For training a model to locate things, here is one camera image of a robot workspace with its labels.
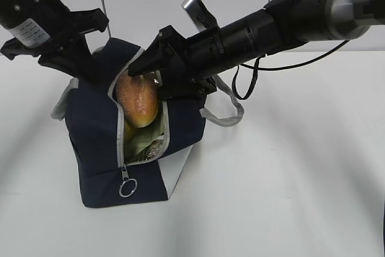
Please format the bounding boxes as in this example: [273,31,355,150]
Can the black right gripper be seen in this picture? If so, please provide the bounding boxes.
[128,25,219,100]

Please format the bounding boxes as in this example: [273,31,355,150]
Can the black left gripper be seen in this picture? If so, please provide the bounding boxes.
[1,8,109,84]

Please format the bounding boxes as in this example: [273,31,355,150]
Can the brown bread roll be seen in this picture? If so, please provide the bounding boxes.
[115,72,158,128]

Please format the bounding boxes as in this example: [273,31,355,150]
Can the navy blue lunch bag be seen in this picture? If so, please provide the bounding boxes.
[51,38,244,208]

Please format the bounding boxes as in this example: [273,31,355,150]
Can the yellow banana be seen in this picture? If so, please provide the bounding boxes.
[123,120,137,142]

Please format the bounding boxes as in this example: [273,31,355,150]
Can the green lidded glass container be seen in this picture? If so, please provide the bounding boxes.
[125,125,164,163]

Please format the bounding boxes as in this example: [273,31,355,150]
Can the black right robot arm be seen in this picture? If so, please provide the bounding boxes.
[128,0,384,100]

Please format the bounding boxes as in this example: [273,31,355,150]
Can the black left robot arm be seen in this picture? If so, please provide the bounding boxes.
[1,0,109,84]

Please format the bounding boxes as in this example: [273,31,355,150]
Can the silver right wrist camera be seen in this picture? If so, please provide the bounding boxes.
[181,0,218,32]

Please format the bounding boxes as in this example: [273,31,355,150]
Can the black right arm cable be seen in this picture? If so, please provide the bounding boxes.
[231,39,351,100]

